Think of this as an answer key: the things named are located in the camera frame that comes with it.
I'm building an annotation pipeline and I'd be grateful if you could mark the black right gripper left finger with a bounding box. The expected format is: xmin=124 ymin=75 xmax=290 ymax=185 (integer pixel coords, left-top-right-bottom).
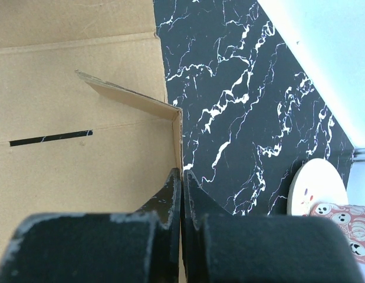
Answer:
xmin=0 ymin=168 xmax=181 ymax=282

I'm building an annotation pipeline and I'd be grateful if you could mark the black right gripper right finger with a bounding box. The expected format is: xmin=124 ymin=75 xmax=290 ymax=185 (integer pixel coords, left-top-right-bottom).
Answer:
xmin=182 ymin=170 xmax=362 ymax=282

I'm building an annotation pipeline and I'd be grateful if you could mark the brown cardboard box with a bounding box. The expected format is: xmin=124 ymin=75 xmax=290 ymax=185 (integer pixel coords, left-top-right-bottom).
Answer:
xmin=0 ymin=0 xmax=188 ymax=283

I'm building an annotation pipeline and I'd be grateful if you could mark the cream pink floral plate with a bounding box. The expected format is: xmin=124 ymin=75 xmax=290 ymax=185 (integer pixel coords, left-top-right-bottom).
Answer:
xmin=287 ymin=158 xmax=348 ymax=216

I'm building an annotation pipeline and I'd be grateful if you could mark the pink patterned mug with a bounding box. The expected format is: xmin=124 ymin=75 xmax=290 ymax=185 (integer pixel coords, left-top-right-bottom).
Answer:
xmin=308 ymin=202 xmax=365 ymax=264

